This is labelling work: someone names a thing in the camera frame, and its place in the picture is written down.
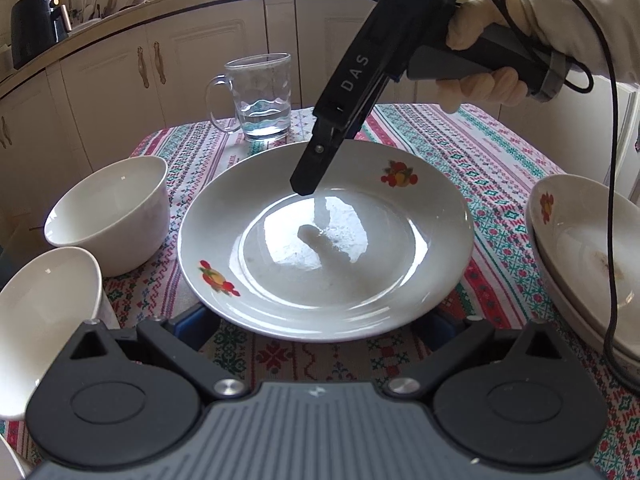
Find white fruit-print plate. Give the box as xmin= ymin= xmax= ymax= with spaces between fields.
xmin=177 ymin=141 xmax=474 ymax=342

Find white ceramic bowl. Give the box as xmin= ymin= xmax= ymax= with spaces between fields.
xmin=43 ymin=156 xmax=170 ymax=278
xmin=0 ymin=247 xmax=119 ymax=420

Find white sleeved right forearm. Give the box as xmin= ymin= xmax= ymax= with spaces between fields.
xmin=521 ymin=0 xmax=639 ymax=84

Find stacked white fruit plates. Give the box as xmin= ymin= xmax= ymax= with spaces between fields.
xmin=527 ymin=174 xmax=639 ymax=361

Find cream kitchen cabinets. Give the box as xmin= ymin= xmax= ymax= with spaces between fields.
xmin=0 ymin=0 xmax=640 ymax=261

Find right gloved hand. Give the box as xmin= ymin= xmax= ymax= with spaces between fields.
xmin=435 ymin=0 xmax=534 ymax=115

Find clear glass mug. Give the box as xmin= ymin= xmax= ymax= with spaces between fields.
xmin=205 ymin=53 xmax=292 ymax=141

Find patterned embroidered tablecloth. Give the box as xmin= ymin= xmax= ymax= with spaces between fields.
xmin=103 ymin=104 xmax=639 ymax=479

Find black air fryer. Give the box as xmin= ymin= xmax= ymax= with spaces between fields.
xmin=11 ymin=0 xmax=72 ymax=70

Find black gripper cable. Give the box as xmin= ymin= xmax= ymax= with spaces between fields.
xmin=464 ymin=0 xmax=640 ymax=394

